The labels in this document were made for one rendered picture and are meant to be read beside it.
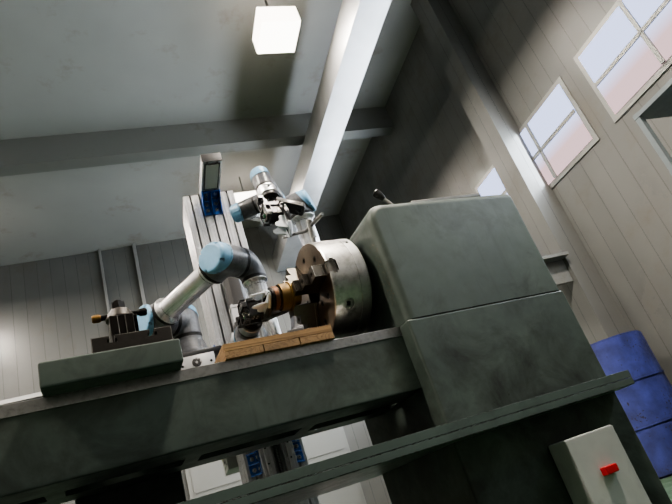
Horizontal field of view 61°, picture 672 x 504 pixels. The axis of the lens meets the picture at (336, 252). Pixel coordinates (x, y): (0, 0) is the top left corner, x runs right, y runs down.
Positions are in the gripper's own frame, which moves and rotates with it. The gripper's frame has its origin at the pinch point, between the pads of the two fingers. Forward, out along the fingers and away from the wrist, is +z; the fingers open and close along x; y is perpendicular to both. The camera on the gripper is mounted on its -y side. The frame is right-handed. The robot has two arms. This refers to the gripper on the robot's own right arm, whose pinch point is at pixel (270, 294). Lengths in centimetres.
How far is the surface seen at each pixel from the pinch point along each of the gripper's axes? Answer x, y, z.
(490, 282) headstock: -15, -64, 18
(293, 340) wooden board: -20.3, 2.4, 14.8
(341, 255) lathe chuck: 3.8, -21.0, 11.6
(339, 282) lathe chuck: -4.8, -17.4, 11.5
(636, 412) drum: -64, -293, -168
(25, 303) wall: 384, 137, -785
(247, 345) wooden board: -19.3, 14.6, 15.0
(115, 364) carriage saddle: -20, 46, 21
